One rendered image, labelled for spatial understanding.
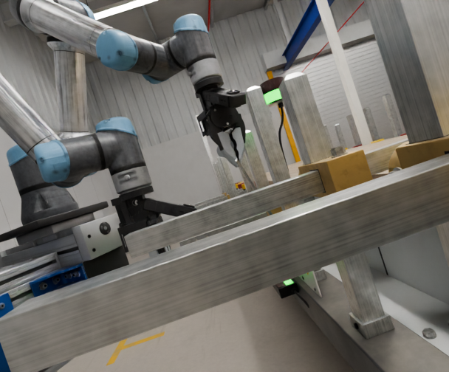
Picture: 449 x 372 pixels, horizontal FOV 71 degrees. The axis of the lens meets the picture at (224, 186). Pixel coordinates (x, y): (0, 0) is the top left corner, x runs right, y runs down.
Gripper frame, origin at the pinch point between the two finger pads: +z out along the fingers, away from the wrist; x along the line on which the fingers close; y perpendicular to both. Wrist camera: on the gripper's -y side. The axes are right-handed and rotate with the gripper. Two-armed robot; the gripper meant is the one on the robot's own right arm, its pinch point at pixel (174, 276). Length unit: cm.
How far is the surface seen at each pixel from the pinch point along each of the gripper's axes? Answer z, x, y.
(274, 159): -17.3, -2.1, -28.8
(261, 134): -23.5, -2.2, -27.8
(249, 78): -250, -762, -222
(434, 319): 20, 13, -45
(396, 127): -14, -119, -138
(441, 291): 17, 9, -50
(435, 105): -17, 48, -28
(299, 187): -12.6, 26.6, -23.8
